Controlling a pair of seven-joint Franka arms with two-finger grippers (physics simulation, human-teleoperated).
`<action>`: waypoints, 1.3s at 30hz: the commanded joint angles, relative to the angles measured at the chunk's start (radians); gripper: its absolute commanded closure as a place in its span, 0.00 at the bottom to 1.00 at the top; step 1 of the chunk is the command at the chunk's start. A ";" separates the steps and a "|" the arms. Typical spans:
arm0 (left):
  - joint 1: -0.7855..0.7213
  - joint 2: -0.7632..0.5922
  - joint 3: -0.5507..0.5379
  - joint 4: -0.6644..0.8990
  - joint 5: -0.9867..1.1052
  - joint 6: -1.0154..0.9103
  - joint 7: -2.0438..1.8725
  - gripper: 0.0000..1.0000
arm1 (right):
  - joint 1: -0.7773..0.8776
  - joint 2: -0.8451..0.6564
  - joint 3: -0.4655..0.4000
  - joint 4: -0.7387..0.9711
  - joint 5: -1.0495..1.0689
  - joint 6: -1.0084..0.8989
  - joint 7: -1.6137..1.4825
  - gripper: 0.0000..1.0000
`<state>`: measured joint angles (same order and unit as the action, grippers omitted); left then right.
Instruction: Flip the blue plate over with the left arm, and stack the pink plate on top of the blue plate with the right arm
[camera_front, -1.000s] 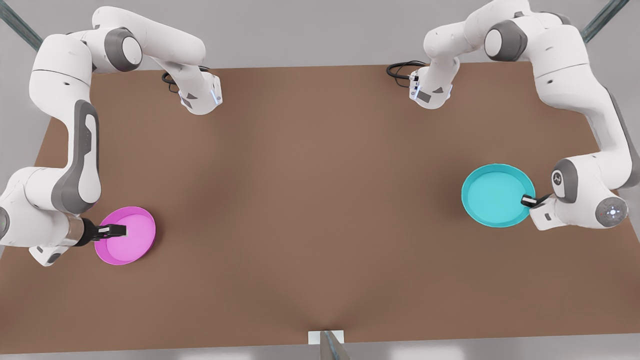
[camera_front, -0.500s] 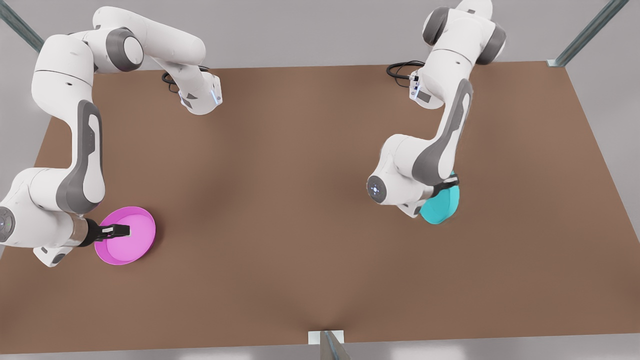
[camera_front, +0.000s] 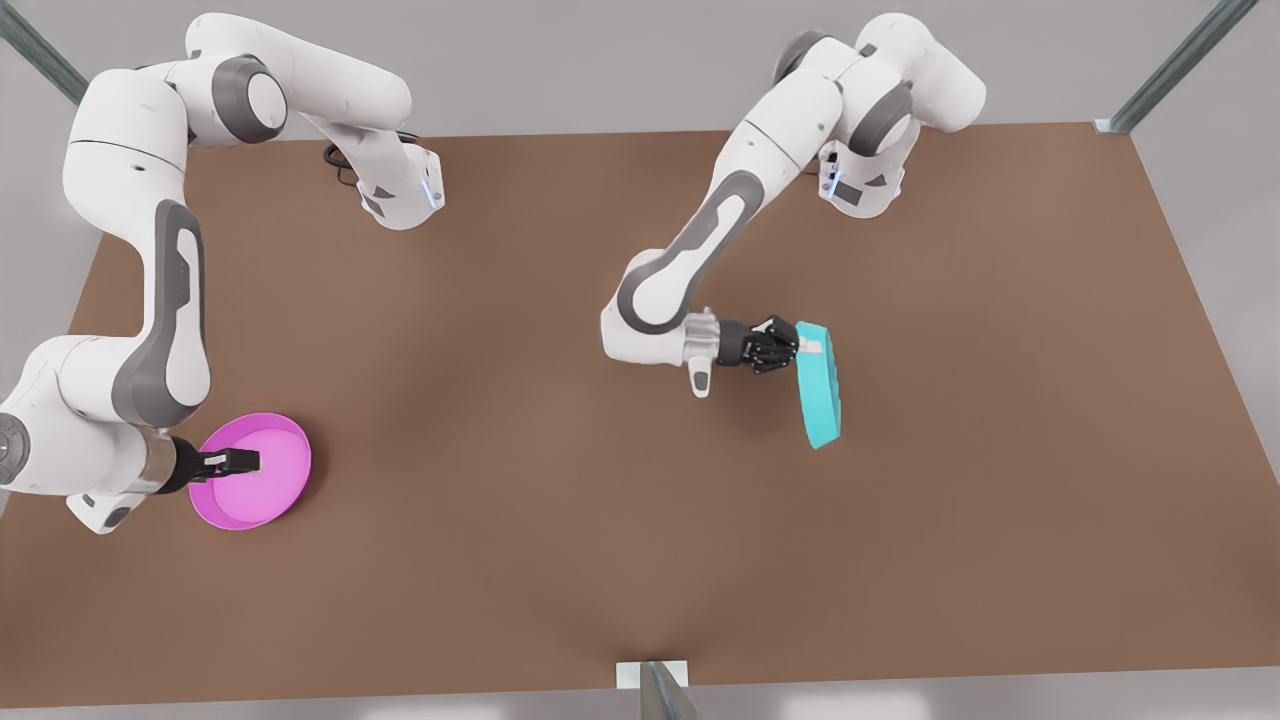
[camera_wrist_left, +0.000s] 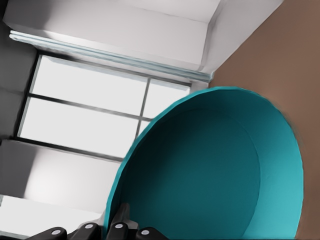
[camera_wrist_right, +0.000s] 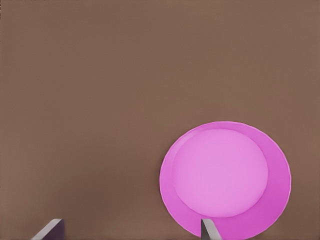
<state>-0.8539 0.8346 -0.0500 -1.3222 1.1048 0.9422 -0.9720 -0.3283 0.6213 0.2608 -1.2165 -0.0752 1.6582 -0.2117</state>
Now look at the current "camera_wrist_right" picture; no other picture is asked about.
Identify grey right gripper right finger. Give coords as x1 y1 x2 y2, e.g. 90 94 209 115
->
200 218 223 240

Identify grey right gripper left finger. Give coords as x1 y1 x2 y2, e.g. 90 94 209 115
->
30 218 66 240

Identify pink plate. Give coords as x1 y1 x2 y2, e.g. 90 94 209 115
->
158 121 293 239

